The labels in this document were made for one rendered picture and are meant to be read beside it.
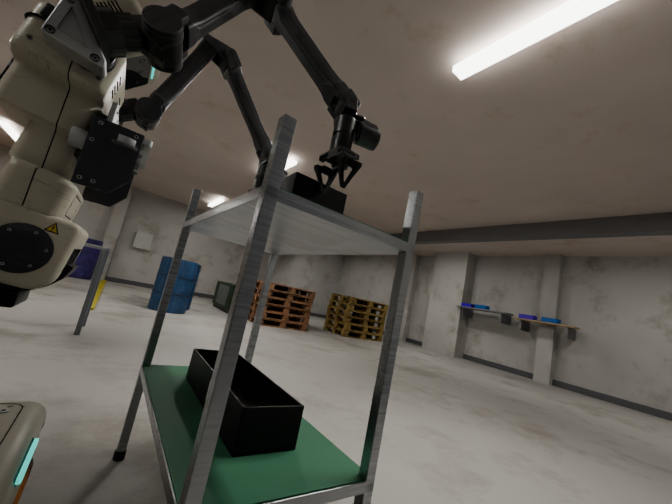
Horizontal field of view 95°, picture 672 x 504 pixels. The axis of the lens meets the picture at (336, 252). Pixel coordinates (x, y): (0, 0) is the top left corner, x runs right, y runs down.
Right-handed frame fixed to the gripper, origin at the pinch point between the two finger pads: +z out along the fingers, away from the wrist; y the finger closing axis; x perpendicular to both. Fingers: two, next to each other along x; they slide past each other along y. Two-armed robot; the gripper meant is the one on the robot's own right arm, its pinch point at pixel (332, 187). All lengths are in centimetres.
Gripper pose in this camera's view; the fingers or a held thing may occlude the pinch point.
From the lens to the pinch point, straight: 82.5
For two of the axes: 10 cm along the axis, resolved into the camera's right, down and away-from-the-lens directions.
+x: -7.9, -2.4, -5.7
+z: -1.8, 9.7, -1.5
